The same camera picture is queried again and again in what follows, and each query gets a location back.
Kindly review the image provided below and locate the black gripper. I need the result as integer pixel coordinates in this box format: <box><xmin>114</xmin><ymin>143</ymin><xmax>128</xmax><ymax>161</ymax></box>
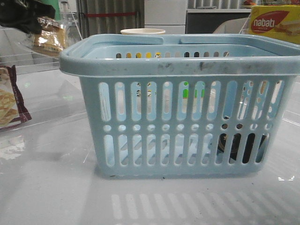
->
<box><xmin>0</xmin><ymin>0</ymin><xmax>56</xmax><ymax>34</ymax></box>

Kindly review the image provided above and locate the bread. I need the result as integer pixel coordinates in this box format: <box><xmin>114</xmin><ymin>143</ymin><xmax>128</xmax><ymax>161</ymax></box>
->
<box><xmin>32</xmin><ymin>17</ymin><xmax>68</xmax><ymax>57</ymax></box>

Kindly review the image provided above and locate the dark tissue pack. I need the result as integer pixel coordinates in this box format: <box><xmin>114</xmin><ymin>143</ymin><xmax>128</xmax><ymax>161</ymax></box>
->
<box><xmin>218</xmin><ymin>133</ymin><xmax>256</xmax><ymax>163</ymax></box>

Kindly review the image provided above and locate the light blue plastic basket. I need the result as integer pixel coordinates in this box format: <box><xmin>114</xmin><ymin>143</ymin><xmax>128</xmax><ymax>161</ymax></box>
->
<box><xmin>59</xmin><ymin>34</ymin><xmax>300</xmax><ymax>178</ymax></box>

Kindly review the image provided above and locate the clear acrylic shelf left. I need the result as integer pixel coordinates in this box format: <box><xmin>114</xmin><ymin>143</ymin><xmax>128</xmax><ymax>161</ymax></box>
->
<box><xmin>0</xmin><ymin>27</ymin><xmax>86</xmax><ymax>139</ymax></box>

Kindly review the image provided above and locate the brown cracker package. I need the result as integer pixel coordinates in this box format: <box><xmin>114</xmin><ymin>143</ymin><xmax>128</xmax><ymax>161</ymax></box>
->
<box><xmin>0</xmin><ymin>66</ymin><xmax>32</xmax><ymax>130</ymax></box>

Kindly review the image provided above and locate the white paper cup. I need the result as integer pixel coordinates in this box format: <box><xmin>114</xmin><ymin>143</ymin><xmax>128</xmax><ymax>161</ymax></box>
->
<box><xmin>120</xmin><ymin>28</ymin><xmax>165</xmax><ymax>35</ymax></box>

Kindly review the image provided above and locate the white cabinet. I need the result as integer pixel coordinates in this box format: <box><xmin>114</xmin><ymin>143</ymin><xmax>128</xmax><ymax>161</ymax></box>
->
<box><xmin>144</xmin><ymin>0</ymin><xmax>188</xmax><ymax>34</ymax></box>

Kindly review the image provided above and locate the clear acrylic stand right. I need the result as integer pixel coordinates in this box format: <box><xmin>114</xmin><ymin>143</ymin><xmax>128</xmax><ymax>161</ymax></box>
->
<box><xmin>239</xmin><ymin>15</ymin><xmax>250</xmax><ymax>34</ymax></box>

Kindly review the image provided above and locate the yellow nabati wafer box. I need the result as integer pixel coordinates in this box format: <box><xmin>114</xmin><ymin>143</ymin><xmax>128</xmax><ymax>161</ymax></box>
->
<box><xmin>248</xmin><ymin>5</ymin><xmax>300</xmax><ymax>44</ymax></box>

